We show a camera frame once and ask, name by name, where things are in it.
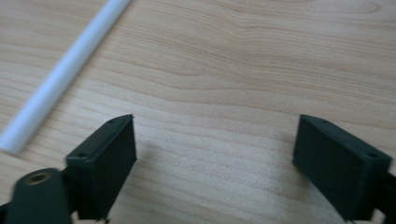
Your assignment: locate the white plastic tube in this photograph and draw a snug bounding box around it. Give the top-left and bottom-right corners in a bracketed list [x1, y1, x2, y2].
[0, 0, 132, 155]

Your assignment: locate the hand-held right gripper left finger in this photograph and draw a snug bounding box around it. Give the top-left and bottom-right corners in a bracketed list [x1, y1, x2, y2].
[64, 113, 138, 222]

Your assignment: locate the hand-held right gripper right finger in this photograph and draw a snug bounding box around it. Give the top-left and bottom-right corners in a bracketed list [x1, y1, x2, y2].
[291, 113, 393, 222]

